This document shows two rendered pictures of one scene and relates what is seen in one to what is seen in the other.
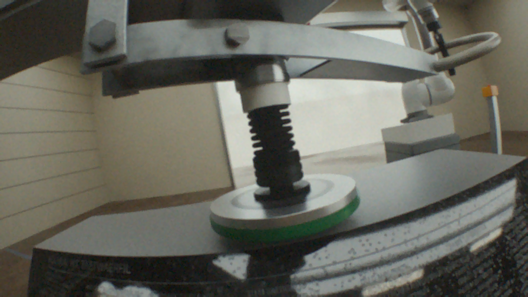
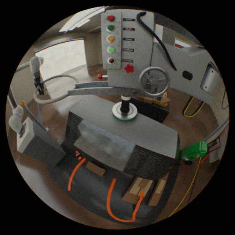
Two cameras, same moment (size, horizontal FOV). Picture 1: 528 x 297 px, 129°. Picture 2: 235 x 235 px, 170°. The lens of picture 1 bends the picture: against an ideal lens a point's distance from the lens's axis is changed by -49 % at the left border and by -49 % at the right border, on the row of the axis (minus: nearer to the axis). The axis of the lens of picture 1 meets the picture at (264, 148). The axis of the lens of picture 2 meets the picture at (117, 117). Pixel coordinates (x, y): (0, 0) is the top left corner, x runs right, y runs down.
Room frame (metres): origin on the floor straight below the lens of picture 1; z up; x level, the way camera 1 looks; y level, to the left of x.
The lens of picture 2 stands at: (0.78, 0.17, 1.34)
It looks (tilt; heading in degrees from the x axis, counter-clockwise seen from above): 50 degrees down; 211
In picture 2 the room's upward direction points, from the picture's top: straight up
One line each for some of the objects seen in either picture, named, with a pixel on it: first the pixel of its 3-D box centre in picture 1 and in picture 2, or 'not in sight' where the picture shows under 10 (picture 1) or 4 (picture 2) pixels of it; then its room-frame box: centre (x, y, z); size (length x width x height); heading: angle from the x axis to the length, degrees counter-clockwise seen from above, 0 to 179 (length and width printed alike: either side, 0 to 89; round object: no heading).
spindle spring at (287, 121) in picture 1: (270, 125); (125, 100); (0.35, -0.01, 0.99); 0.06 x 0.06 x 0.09
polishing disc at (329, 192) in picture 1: (283, 195); (124, 110); (0.35, -0.01, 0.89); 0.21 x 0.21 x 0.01
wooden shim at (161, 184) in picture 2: not in sight; (160, 186); (0.76, 0.96, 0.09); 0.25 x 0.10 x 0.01; 179
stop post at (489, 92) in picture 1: (496, 151); (34, 118); (1.27, -1.89, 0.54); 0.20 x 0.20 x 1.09; 3
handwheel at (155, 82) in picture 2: not in sight; (152, 79); (0.41, 0.14, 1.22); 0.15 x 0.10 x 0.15; 113
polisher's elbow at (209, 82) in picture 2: not in sight; (208, 79); (0.09, 0.59, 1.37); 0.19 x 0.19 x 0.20
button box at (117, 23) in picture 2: not in sight; (111, 39); (0.48, -0.04, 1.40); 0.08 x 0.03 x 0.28; 113
